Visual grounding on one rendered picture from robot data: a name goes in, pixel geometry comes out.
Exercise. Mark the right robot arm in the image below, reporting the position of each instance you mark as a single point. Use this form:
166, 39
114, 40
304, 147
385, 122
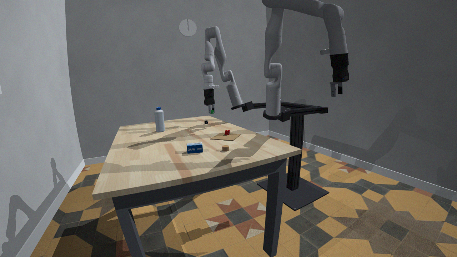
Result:
214, 32

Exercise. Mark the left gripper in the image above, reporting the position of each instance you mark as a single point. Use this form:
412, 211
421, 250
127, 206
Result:
339, 62

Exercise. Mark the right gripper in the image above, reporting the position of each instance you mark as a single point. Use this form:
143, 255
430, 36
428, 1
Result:
209, 95

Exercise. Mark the grey bottle with blue cap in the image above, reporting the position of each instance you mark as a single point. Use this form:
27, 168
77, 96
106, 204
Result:
159, 120

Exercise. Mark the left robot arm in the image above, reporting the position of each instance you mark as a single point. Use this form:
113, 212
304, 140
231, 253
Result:
332, 15

